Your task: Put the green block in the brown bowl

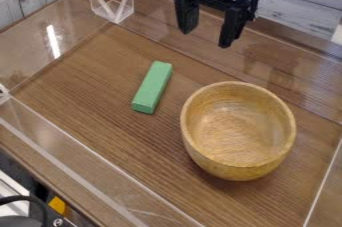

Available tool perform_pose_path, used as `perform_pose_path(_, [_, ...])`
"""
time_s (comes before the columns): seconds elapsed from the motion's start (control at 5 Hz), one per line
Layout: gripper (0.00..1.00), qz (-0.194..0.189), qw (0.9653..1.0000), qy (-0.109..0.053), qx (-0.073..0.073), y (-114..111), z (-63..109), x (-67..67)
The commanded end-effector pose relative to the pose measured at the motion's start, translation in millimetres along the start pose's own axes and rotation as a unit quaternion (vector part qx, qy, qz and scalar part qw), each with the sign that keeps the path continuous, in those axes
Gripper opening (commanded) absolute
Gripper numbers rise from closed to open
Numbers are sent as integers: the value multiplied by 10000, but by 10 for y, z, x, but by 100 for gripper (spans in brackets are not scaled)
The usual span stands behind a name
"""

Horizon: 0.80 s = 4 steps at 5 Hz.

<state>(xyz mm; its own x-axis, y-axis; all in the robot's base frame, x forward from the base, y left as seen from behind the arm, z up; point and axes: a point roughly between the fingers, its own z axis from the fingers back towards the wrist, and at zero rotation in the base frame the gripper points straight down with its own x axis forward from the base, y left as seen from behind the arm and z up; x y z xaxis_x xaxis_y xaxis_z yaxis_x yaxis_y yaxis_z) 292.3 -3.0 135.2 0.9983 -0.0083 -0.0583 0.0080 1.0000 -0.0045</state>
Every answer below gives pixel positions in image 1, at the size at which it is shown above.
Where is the black cable bottom left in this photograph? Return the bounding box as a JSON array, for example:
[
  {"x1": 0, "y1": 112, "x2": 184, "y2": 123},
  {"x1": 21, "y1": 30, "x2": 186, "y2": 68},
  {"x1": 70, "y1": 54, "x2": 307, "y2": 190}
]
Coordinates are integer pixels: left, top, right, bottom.
[{"x1": 0, "y1": 195, "x2": 50, "y2": 227}]

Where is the green rectangular block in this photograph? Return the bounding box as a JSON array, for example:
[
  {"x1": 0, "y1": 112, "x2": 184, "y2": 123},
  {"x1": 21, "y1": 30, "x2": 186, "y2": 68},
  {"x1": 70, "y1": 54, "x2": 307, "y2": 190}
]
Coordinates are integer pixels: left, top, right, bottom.
[{"x1": 131, "y1": 61, "x2": 173, "y2": 114}]

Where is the clear acrylic front wall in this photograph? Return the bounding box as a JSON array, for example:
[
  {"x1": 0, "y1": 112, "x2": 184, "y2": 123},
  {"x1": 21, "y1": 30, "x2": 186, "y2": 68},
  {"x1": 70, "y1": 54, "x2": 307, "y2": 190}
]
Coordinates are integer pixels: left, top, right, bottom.
[{"x1": 0, "y1": 85, "x2": 205, "y2": 227}]

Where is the yellow label on device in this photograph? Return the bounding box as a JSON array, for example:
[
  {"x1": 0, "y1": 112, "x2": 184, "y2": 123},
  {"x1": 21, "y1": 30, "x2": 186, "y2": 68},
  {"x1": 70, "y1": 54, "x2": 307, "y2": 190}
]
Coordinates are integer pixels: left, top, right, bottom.
[{"x1": 49, "y1": 196, "x2": 67, "y2": 215}]

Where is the brown wooden bowl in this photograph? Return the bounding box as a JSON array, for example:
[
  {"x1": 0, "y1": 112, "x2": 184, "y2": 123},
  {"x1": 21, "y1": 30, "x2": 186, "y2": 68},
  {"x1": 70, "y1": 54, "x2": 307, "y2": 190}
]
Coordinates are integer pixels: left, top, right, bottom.
[{"x1": 181, "y1": 81, "x2": 297, "y2": 181}]

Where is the clear acrylic corner bracket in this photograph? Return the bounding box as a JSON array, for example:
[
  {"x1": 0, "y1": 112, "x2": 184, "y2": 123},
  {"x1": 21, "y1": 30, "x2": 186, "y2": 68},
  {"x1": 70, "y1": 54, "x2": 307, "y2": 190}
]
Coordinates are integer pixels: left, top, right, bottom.
[{"x1": 90, "y1": 0, "x2": 136, "y2": 24}]

